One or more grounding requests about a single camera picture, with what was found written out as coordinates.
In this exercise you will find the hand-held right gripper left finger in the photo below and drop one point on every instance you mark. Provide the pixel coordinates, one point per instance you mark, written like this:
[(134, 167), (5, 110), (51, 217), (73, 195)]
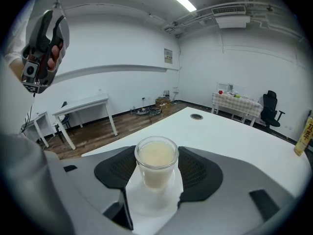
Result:
[(107, 170)]

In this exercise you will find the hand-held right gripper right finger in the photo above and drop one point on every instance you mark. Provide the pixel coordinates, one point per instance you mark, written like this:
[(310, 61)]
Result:
[(220, 192)]

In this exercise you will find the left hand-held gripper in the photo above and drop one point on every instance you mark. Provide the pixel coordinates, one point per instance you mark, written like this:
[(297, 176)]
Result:
[(49, 78)]

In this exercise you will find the person's left forearm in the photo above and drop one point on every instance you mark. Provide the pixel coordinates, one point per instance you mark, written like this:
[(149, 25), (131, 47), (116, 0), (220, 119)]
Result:
[(15, 68)]

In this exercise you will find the person's left hand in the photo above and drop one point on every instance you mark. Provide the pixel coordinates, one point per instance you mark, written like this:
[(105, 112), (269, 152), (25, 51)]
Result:
[(55, 56)]

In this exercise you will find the black stool chair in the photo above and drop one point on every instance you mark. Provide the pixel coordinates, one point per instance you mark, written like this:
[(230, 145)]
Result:
[(64, 122)]

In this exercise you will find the white side table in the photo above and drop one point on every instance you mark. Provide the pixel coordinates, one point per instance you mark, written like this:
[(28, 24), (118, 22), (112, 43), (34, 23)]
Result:
[(80, 104)]

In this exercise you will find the person's white shirt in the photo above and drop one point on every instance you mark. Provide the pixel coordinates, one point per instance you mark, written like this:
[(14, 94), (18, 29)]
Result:
[(12, 101)]

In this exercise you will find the small white table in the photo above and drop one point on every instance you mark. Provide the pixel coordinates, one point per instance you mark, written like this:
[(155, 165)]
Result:
[(40, 116)]

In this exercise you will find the cardboard box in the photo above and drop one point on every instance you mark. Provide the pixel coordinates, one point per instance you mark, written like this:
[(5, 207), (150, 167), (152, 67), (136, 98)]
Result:
[(163, 103)]

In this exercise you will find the table with checked cloth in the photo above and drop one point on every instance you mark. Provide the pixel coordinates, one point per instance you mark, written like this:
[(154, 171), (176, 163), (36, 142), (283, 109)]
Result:
[(234, 105)]

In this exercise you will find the black router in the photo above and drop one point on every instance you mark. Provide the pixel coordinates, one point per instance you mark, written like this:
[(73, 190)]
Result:
[(166, 93)]

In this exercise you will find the black office chair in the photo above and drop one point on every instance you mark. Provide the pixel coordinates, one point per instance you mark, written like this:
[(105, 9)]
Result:
[(270, 109)]

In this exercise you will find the yellow bottle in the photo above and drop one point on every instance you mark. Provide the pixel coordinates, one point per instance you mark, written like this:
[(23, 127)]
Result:
[(304, 137)]

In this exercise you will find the white framed box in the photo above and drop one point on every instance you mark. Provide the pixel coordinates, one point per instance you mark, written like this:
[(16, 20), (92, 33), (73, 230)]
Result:
[(222, 87)]

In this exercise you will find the white air conditioner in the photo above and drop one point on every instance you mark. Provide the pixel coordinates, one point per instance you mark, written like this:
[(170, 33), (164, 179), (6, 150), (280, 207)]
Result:
[(231, 17)]

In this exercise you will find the left hand-held gripper camera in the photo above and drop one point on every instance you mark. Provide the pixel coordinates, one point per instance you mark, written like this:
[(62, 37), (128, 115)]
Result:
[(30, 69)]

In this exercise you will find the wall sign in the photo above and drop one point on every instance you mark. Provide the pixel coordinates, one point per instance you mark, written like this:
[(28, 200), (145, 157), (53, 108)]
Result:
[(168, 56)]

